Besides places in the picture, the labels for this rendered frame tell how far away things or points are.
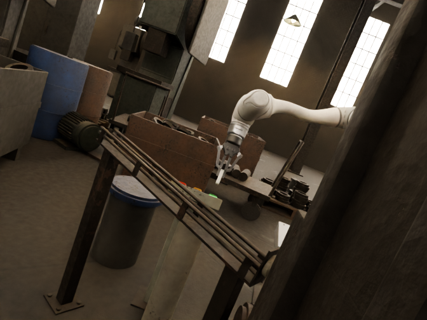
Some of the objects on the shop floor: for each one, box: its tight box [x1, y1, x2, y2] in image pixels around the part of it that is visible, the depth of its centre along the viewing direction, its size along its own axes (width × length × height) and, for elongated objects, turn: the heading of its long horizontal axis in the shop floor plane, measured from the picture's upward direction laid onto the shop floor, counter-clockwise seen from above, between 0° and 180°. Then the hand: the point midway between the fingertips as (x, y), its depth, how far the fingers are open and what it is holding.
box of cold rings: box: [197, 116, 266, 177], centre depth 498 cm, size 103×83×75 cm
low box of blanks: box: [118, 111, 220, 192], centre depth 337 cm, size 93×73×66 cm
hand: (219, 176), depth 141 cm, fingers closed
